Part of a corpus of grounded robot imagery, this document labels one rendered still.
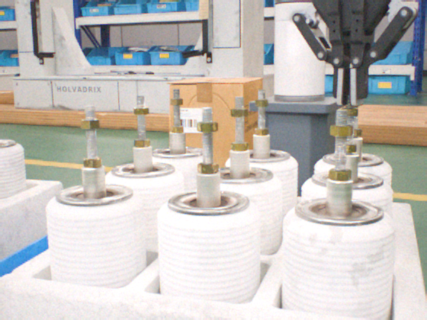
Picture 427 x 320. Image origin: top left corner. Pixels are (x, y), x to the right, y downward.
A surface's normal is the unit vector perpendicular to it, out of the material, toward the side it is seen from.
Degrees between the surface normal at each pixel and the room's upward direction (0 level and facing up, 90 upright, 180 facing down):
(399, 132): 90
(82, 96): 90
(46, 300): 90
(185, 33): 90
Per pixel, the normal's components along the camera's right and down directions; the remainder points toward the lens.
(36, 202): 0.96, 0.04
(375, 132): -0.42, 0.19
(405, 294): -0.01, -0.98
